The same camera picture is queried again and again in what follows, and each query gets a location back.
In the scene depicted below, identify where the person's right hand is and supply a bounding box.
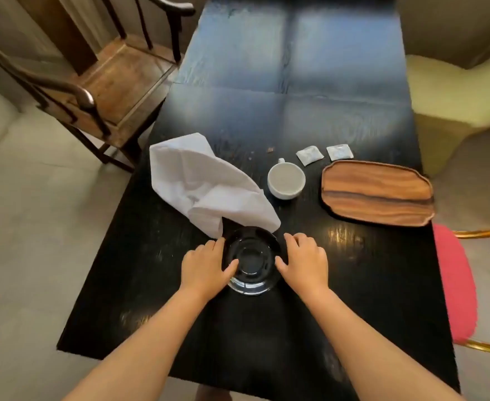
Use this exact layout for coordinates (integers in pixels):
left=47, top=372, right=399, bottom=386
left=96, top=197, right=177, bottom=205
left=275, top=232, right=329, bottom=300

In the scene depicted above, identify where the person's left hand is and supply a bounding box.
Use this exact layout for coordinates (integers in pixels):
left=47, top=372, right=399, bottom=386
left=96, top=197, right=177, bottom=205
left=180, top=237, right=241, bottom=305

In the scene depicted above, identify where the black glass saucer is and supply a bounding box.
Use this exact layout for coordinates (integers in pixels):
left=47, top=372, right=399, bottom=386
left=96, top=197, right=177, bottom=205
left=221, top=226, right=283, bottom=296

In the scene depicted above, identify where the white ceramic cup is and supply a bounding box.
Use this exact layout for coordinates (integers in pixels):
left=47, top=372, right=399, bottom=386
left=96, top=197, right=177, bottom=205
left=267, top=158, right=306, bottom=201

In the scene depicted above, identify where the white cloth napkin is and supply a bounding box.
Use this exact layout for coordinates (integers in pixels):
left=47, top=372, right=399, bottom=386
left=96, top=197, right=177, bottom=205
left=149, top=132, right=282, bottom=239

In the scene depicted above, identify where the brown wooden tray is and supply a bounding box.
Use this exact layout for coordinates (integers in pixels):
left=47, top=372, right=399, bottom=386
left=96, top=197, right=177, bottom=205
left=321, top=159, right=435, bottom=228

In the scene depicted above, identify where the white sachet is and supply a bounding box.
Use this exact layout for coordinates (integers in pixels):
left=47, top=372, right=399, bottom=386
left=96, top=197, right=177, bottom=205
left=296, top=144, right=325, bottom=167
left=326, top=144, right=354, bottom=162

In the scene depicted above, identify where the person's right forearm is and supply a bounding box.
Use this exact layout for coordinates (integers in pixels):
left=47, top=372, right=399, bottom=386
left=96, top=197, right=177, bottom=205
left=303, top=286, right=465, bottom=401

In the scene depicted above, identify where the person's left forearm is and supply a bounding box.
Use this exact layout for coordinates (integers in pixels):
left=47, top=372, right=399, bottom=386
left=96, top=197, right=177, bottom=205
left=63, top=287, right=217, bottom=401

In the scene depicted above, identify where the person's left leg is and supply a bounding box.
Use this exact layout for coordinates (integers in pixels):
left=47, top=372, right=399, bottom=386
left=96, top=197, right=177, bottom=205
left=194, top=384, right=233, bottom=401

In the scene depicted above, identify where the dark wooden armchair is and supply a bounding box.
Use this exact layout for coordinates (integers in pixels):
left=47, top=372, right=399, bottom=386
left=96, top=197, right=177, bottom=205
left=0, top=0, right=197, bottom=174

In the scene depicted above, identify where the pale yellow upholstered chair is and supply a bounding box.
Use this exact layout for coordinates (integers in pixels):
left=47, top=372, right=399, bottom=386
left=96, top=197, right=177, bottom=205
left=404, top=41, right=490, bottom=178

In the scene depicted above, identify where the red cushioned gold-frame chair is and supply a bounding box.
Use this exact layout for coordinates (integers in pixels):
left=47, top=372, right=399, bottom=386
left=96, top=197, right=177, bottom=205
left=432, top=223, right=490, bottom=359

